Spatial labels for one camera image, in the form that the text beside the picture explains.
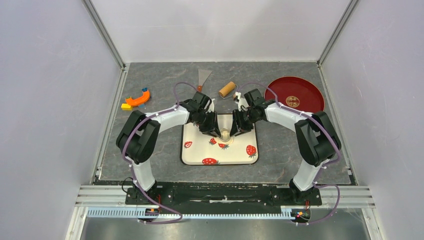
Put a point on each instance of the orange curved toy block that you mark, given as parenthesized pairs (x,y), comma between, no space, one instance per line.
(140,100)

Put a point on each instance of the wooden dough roller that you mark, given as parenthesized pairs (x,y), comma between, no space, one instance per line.
(228,90)

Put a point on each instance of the yellow toy block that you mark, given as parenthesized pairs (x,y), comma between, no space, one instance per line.
(126,107)

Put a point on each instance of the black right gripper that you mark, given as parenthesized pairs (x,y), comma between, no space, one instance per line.
(238,126)

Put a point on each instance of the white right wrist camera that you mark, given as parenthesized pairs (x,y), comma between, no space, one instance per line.
(240,101)

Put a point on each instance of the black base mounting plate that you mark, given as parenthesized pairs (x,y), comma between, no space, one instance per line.
(189,198)

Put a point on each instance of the white strawberry print tray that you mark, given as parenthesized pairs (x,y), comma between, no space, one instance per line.
(203,150)

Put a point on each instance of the metal scraper with wooden handle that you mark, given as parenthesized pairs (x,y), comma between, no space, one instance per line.
(203,75)

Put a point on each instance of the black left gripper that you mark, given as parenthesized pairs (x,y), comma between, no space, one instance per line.
(212,129)

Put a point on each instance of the dark red round plate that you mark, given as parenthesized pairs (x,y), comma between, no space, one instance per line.
(296,93)

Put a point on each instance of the beige dough piece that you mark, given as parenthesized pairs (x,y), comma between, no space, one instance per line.
(225,136)

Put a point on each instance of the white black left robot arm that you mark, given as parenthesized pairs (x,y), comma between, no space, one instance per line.
(138,137)

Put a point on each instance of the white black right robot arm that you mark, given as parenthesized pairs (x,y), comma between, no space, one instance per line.
(316,137)

